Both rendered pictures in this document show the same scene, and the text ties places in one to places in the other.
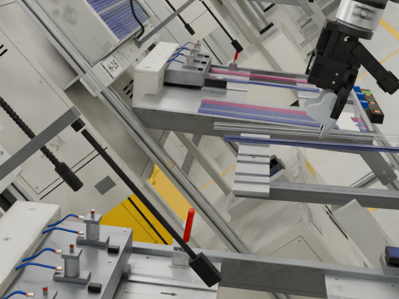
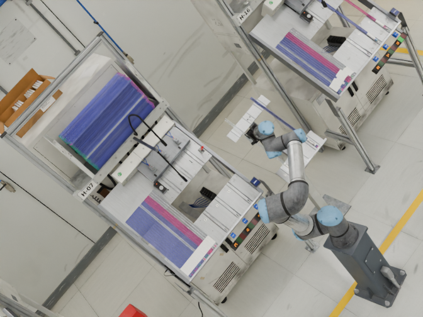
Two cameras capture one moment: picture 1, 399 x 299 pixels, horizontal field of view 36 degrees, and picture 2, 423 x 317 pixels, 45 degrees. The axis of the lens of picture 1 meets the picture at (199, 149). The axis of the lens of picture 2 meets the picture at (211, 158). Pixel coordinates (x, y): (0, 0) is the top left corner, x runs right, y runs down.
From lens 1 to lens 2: 2.55 m
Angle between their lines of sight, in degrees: 58
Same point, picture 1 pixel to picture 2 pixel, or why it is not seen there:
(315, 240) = (312, 108)
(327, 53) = (250, 133)
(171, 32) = not seen: outside the picture
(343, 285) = (236, 179)
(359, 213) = not seen: hidden behind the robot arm
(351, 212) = not seen: hidden behind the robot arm
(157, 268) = (194, 150)
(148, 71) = (269, 8)
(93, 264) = (172, 151)
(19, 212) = (163, 122)
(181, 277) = (197, 156)
